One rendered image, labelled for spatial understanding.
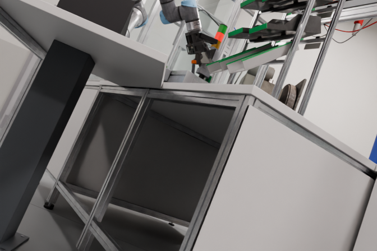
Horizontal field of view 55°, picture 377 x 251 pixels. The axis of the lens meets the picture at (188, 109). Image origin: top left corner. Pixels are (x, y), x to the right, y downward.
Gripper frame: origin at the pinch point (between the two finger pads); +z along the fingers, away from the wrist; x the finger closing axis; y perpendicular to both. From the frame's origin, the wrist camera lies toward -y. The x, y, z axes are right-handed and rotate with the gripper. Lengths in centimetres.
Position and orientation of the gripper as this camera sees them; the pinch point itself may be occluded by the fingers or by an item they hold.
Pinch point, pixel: (206, 67)
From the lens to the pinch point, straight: 190.4
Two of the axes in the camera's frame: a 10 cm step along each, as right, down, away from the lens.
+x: 5.2, 0.7, -8.5
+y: -8.2, 3.1, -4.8
